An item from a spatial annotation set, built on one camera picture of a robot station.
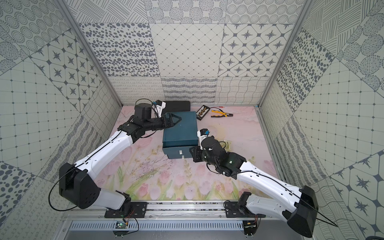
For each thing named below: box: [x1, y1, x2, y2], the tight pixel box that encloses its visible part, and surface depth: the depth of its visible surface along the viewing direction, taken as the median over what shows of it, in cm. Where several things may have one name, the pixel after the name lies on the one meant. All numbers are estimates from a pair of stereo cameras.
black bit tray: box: [196, 104, 211, 121], surface depth 118 cm
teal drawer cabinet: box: [162, 111, 199, 148], surface depth 78 cm
